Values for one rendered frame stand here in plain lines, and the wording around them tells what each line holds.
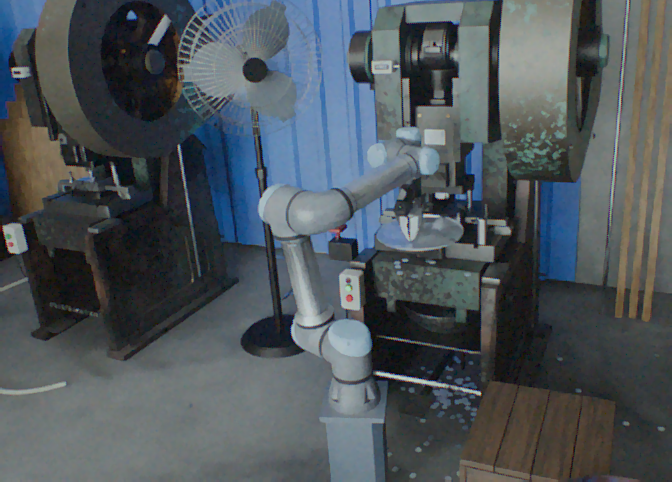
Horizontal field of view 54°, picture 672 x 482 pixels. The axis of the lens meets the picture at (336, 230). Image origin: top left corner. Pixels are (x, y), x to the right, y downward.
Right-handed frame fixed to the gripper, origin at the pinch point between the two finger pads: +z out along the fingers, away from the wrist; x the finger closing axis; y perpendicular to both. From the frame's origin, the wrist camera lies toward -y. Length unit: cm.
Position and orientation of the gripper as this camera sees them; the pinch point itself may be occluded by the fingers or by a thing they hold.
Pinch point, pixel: (409, 237)
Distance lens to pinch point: 215.8
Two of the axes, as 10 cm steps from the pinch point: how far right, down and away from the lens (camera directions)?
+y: 4.3, -3.5, 8.3
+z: 0.7, 9.3, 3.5
